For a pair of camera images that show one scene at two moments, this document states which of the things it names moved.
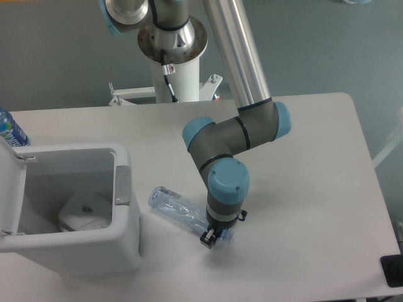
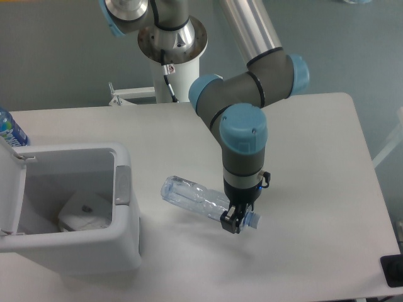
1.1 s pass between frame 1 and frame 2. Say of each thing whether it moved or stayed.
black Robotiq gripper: moved
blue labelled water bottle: stayed
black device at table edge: stayed
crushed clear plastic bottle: moved
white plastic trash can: stayed
